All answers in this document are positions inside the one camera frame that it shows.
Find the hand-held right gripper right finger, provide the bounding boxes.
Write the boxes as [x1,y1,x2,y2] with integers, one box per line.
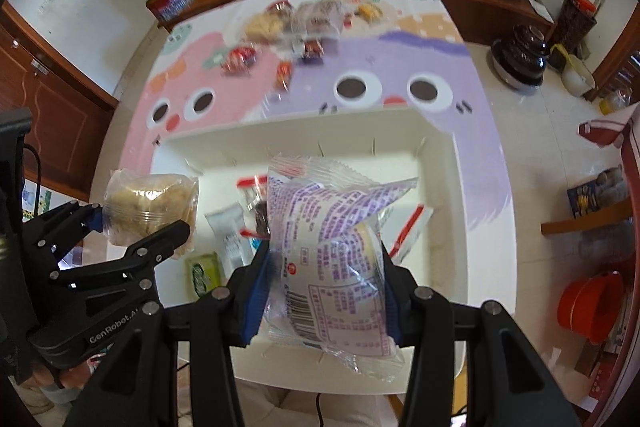
[382,244,583,427]

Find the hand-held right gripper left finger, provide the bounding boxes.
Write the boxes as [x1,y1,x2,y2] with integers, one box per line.
[82,249,273,427]

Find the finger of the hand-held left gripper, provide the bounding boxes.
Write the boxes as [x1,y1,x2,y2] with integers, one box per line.
[50,222,193,295]
[25,202,108,270]

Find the clear bread cake packet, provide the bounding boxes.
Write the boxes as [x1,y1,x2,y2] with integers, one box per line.
[103,169,200,260]
[244,9,291,42]

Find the green snack packet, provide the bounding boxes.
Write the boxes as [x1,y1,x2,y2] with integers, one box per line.
[186,252,223,300]

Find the white plastic tray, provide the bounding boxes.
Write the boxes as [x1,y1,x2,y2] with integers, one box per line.
[150,109,471,395]

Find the white grey snack packet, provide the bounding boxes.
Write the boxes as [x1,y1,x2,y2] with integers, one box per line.
[205,202,251,280]

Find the red-edged clear snack packet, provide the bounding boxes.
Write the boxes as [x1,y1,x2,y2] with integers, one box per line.
[385,204,433,265]
[236,174,273,240]

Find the purple print clear packet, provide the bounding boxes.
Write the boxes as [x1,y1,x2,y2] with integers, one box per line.
[262,152,420,383]

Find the red candy packet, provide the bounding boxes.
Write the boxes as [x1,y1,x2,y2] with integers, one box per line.
[222,47,258,75]

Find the orange red snack packet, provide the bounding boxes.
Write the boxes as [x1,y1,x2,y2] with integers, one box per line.
[275,61,295,90]

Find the brown pastry packet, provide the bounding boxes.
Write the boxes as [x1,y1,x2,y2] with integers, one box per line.
[292,2,346,40]

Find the brown wooden door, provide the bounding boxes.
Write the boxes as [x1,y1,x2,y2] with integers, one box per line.
[0,0,118,202]

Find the person's beige trousers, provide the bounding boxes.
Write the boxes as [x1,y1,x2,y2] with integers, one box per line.
[235,379,401,427]

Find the red plastic basin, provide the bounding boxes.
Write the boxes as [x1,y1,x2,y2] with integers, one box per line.
[557,272,626,345]

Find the cartoon printed tablecloth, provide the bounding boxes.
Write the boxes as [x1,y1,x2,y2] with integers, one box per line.
[120,0,517,395]

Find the blue printed box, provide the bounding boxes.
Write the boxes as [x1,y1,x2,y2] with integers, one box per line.
[566,167,628,220]

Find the red round tin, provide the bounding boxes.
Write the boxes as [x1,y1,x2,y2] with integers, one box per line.
[146,0,195,22]

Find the red white bag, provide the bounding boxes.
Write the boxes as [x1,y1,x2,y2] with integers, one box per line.
[579,117,626,148]

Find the dark brown cooker pot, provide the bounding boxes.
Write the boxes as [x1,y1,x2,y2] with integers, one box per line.
[489,24,551,90]

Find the pale plastic jug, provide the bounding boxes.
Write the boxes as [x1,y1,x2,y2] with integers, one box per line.
[550,44,598,98]

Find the wooden television cabinet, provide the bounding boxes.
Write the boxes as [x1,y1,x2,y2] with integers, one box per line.
[145,0,556,45]

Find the white paper sheet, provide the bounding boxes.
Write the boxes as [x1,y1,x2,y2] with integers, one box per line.
[527,0,553,22]

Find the dark jar with red lid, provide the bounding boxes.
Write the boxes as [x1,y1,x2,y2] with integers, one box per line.
[554,0,598,58]

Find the colourful wall sticker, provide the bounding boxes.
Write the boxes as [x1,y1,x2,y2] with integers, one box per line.
[22,179,51,220]

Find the black cable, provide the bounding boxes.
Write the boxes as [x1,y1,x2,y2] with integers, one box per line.
[22,142,43,188]

